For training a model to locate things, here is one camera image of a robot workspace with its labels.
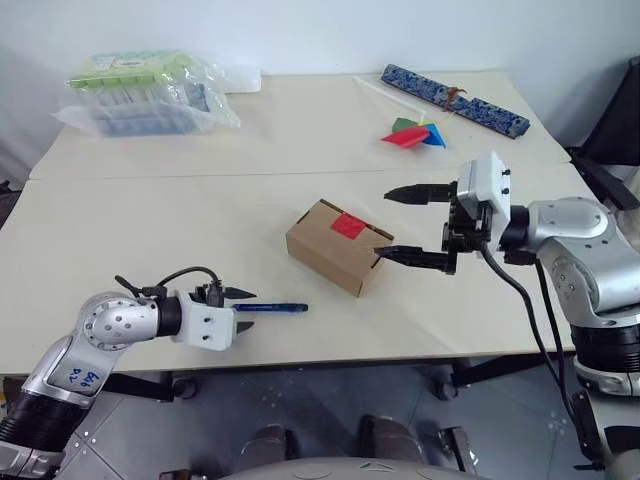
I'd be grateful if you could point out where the dark brown rounded shape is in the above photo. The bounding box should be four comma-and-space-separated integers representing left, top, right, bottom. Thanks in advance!
239, 424, 297, 459
359, 414, 427, 464

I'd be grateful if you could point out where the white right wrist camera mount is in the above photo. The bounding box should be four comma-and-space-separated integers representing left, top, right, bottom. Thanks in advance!
458, 150, 513, 259

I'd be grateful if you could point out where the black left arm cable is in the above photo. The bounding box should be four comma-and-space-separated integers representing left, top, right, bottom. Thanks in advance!
114, 267, 222, 304

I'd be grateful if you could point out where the clear plastic bag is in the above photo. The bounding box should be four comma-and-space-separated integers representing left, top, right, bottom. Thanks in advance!
51, 48, 263, 138

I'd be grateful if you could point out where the black table leg with caster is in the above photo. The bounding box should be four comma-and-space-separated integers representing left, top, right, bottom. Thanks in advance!
432, 352, 576, 402

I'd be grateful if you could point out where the brown tie on blue box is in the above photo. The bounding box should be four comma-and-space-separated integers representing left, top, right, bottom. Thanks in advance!
439, 85, 469, 109

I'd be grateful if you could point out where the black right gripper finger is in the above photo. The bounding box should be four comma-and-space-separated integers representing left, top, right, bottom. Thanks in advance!
374, 245, 459, 277
383, 182, 461, 207

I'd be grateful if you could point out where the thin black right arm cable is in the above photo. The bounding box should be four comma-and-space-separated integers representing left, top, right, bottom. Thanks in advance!
534, 257, 576, 416

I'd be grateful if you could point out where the dark metal bracket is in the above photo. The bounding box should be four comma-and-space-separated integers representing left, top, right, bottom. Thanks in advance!
434, 426, 474, 472

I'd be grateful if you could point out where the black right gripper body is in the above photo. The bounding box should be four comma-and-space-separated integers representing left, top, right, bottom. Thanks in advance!
441, 191, 494, 256

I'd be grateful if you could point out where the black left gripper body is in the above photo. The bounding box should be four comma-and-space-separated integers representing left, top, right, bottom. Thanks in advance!
192, 281, 227, 308

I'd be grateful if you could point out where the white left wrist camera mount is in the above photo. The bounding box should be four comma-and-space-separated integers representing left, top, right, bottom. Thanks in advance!
174, 291, 236, 352

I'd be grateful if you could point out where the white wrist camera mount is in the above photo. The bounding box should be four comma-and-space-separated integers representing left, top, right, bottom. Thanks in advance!
174, 291, 236, 352
458, 150, 513, 259

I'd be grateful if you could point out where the black chair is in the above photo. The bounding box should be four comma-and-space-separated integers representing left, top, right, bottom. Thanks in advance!
567, 57, 640, 212

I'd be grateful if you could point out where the green-topped pack of tubes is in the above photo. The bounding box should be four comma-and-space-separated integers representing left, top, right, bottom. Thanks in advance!
67, 48, 204, 134

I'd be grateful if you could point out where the red tape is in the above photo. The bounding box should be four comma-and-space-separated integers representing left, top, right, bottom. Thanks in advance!
330, 212, 367, 241

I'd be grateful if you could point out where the blue cutter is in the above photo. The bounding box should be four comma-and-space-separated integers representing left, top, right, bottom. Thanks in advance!
232, 301, 309, 315

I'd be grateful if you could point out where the colourful paper pinwheel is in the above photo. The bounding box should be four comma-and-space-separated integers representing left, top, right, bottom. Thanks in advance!
353, 75, 449, 151

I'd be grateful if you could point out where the grey robot body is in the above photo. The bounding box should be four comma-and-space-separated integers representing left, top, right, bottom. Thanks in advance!
158, 452, 476, 480

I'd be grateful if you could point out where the long blue patterned box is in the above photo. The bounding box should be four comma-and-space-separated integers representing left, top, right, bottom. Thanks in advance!
380, 63, 532, 141

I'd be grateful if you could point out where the brown cardboard box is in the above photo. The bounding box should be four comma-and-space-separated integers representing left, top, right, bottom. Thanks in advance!
285, 198, 396, 299

